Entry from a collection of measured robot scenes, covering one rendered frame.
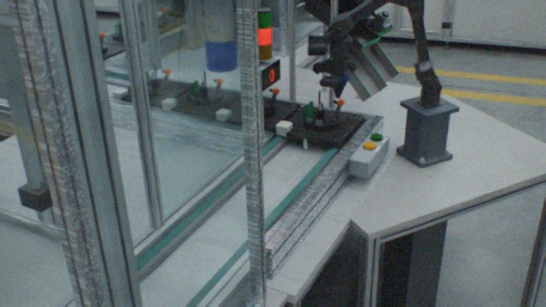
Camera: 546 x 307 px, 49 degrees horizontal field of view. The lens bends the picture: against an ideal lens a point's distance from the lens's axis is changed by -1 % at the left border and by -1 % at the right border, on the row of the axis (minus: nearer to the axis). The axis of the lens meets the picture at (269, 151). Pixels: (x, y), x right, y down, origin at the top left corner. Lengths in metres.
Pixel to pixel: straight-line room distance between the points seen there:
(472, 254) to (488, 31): 3.26
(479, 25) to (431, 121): 4.04
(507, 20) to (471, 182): 4.08
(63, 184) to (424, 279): 1.84
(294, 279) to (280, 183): 0.40
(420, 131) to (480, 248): 1.29
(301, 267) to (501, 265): 1.70
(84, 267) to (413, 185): 1.35
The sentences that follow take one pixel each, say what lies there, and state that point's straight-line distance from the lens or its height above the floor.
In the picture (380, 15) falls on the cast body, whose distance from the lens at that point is 2.43.
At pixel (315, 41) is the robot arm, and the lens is 2.03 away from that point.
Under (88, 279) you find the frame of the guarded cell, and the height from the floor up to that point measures 1.34.
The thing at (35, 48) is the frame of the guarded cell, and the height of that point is 1.69.
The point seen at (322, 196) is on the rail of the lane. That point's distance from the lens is 1.82.
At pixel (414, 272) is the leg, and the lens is 2.41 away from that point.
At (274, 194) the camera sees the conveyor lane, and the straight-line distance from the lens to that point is 1.86.
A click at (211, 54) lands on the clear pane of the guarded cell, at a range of 1.08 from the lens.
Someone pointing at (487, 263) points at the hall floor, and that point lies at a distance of 3.20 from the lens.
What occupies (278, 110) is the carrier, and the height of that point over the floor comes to 0.97.
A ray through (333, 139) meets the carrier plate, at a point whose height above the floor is 0.97.
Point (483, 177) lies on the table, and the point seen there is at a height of 0.86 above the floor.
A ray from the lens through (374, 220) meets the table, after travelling 1.86.
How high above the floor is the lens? 1.91
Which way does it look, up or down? 28 degrees down
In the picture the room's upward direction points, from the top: 2 degrees counter-clockwise
